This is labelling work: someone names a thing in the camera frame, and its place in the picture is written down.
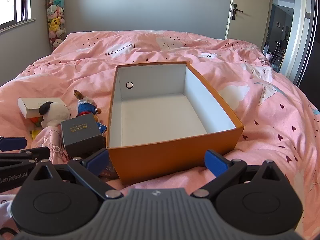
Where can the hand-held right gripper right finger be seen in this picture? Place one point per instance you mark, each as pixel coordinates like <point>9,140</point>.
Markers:
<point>215,163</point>

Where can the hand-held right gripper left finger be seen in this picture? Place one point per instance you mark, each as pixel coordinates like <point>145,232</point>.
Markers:
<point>97,160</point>

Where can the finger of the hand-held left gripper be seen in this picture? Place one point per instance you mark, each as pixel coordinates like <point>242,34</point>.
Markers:
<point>13,143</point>
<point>37,152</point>

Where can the yellow tape measure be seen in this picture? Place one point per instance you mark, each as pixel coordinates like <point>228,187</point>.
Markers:
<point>35,133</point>

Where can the dark grey gift box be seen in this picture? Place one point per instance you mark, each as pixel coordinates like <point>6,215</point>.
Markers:
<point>80,135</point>

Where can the orange crochet carrot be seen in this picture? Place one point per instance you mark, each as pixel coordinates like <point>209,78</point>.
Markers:
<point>36,120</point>

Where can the white glasses case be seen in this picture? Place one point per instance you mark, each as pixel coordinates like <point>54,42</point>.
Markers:
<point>27,106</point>

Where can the orange cardboard box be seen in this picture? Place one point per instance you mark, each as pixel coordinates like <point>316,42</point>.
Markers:
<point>162,160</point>

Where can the small dark box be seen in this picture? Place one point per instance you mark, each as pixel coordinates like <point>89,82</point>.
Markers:
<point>110,171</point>

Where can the blue card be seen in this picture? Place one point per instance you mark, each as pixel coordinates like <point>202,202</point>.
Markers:
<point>102,129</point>

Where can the white black-eared plush toy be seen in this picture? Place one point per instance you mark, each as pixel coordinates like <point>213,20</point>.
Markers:
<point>56,115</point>

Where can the blue-dressed plush toy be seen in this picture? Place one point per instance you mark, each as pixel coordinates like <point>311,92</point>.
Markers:
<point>86,107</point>

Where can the pink printed blanket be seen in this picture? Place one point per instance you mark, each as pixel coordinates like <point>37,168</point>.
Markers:
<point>175,47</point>

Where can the column of plush toys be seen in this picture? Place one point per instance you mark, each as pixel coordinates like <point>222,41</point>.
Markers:
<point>56,22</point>

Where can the window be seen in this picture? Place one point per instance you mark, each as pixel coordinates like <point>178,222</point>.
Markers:
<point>15,2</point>

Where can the cream door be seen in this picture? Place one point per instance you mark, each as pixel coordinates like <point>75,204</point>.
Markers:
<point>250,17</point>

